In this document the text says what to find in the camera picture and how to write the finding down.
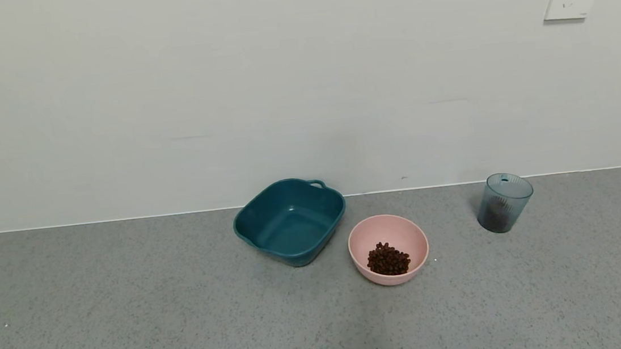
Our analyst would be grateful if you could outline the blue ribbed transparent cup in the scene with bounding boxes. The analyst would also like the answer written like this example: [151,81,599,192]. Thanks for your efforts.
[472,170,538,236]

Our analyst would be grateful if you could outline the pink plastic bowl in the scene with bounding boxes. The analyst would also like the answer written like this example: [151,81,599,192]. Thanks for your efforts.
[345,210,433,290]

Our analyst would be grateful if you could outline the roasted coffee beans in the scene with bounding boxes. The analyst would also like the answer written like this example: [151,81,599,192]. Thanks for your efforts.
[365,239,413,278]

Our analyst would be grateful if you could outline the teal square plastic basin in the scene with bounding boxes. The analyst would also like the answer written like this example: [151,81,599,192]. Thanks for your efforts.
[230,173,352,273]

